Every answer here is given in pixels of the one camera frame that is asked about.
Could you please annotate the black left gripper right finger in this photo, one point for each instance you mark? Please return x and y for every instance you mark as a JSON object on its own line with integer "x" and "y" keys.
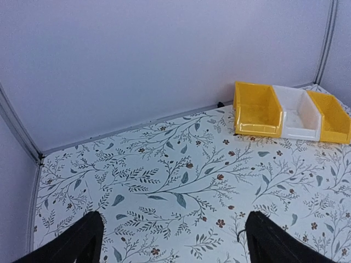
{"x": 267, "y": 242}

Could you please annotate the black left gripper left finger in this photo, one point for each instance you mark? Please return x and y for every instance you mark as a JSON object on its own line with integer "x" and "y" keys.
{"x": 81, "y": 242}

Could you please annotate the white translucent plastic bin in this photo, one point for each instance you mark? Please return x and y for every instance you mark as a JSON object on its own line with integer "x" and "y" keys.
{"x": 301, "y": 118}

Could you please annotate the left yellow plastic bin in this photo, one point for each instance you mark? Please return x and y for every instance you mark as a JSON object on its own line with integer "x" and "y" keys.
{"x": 257, "y": 110}

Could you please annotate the yellow plastic bin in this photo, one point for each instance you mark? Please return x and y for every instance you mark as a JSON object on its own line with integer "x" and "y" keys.
{"x": 335, "y": 122}
{"x": 257, "y": 110}

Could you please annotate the right yellow plastic bin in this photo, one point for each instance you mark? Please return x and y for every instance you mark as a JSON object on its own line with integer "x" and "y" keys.
{"x": 335, "y": 122}

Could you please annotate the left aluminium frame post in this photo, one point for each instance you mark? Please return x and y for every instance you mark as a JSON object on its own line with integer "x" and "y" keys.
{"x": 18, "y": 130}

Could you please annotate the aluminium frame post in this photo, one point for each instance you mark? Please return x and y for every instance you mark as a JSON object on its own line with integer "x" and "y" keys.
{"x": 327, "y": 40}
{"x": 18, "y": 130}

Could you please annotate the right aluminium frame post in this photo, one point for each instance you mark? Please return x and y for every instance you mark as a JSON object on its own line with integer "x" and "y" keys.
{"x": 327, "y": 40}

